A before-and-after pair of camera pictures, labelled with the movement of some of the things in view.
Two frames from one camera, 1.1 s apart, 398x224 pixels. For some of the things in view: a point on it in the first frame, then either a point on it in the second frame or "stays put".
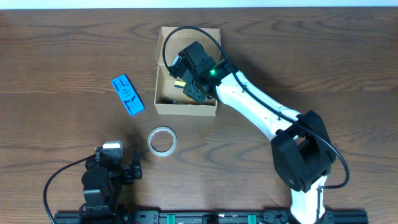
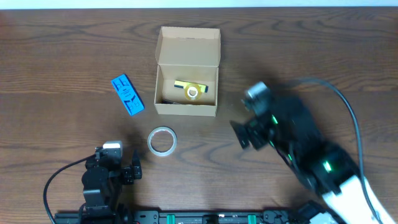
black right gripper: [188, 90] → [255, 133]
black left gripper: [135, 172] stays put
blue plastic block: [128, 94] stays put
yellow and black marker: [180, 84] stays put
